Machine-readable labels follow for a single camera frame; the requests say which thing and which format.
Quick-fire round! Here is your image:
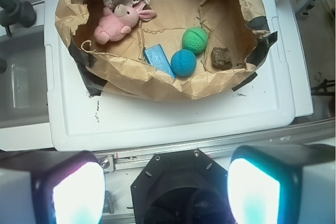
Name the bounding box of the white plastic tray lid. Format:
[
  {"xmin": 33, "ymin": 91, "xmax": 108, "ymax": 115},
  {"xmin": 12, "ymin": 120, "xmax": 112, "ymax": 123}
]
[{"xmin": 44, "ymin": 0, "xmax": 295, "ymax": 151}]

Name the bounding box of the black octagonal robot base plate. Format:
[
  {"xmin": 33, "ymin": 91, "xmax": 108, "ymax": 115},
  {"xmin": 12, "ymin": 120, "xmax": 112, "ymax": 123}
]
[{"xmin": 131, "ymin": 155, "xmax": 235, "ymax": 223}]

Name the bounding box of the black clamp knob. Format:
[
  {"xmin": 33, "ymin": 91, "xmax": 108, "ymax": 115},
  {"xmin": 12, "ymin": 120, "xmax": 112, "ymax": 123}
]
[{"xmin": 1, "ymin": 0, "xmax": 37, "ymax": 37}]

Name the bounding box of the blue dimpled ball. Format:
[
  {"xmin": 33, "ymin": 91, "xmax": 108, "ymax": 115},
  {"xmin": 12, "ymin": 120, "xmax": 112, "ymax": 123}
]
[{"xmin": 171, "ymin": 49, "xmax": 197, "ymax": 77}]

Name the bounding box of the pink plush bunny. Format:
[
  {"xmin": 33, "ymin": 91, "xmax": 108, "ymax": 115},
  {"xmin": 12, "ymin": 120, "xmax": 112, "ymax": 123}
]
[{"xmin": 93, "ymin": 1, "xmax": 156, "ymax": 45}]

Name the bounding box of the green dimpled ball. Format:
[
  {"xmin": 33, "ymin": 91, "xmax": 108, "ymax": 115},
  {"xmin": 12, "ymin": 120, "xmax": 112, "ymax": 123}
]
[{"xmin": 182, "ymin": 27, "xmax": 208, "ymax": 54}]

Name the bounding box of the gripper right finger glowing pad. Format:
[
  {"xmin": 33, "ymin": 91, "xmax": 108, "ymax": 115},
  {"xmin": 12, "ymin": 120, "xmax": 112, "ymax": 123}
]
[{"xmin": 227, "ymin": 144, "xmax": 335, "ymax": 223}]

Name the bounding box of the blue foam block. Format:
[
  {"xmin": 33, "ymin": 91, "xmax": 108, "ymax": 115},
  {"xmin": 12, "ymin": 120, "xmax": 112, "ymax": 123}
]
[{"xmin": 144, "ymin": 44, "xmax": 176, "ymax": 78}]

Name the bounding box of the clear plastic container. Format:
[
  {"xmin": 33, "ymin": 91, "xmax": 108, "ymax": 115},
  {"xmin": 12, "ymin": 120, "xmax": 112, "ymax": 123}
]
[{"xmin": 1, "ymin": 31, "xmax": 49, "ymax": 129}]

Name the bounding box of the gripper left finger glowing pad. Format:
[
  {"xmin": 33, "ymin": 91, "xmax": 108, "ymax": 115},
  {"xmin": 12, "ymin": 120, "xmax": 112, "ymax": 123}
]
[{"xmin": 1, "ymin": 150, "xmax": 106, "ymax": 223}]

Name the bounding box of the brown rock chunk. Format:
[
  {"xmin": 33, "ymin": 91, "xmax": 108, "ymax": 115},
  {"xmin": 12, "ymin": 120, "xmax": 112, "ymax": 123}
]
[{"xmin": 211, "ymin": 47, "xmax": 233, "ymax": 70}]

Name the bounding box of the brown paper bag bin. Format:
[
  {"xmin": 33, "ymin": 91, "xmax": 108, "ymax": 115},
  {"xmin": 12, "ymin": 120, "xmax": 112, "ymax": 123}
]
[{"xmin": 55, "ymin": 0, "xmax": 277, "ymax": 101}]

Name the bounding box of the aluminium extrusion rail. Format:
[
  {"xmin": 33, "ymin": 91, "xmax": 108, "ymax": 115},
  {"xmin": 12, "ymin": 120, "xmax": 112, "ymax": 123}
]
[{"xmin": 95, "ymin": 118, "xmax": 335, "ymax": 174}]

